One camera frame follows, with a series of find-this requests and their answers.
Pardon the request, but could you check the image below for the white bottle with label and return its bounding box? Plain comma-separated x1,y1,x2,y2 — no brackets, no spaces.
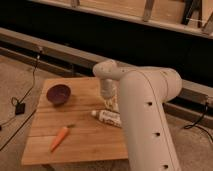
91,110,121,127

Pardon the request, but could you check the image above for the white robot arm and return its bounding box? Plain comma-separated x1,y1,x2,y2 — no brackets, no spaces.
93,60,182,171

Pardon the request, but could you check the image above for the black cable on floor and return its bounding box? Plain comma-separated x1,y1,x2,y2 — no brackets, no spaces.
0,54,41,152

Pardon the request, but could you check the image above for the black cable at right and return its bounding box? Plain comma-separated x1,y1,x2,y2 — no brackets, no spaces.
183,102,213,143

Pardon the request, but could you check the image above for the black power adapter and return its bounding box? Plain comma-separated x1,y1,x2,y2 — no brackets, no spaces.
15,103,25,115

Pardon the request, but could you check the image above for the orange toy carrot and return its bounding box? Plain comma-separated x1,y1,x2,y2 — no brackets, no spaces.
50,124,74,152

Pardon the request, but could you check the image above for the maroon bowl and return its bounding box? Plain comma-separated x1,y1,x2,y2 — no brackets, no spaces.
46,84,71,105

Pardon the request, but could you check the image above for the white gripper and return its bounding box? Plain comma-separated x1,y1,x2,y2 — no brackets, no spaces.
100,79,119,112

